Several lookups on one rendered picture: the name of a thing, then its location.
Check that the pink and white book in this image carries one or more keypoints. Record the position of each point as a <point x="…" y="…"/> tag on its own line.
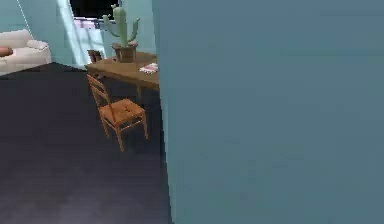
<point x="149" y="68"/>

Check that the orange wooden chair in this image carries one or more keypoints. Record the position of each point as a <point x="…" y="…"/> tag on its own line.
<point x="120" y="112"/>

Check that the brown wooden table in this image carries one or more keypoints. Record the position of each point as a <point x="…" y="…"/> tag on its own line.
<point x="126" y="71"/>

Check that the green potted cactus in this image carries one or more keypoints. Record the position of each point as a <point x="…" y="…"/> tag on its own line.
<point x="122" y="33"/>

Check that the dark brown wooden chair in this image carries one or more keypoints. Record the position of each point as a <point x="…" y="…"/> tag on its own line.
<point x="94" y="55"/>

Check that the dark window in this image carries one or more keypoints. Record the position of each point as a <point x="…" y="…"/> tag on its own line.
<point x="91" y="8"/>

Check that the white sofa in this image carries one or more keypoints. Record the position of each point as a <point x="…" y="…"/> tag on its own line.
<point x="23" y="53"/>

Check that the brown cushion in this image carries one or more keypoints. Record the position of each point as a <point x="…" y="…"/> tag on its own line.
<point x="5" y="51"/>

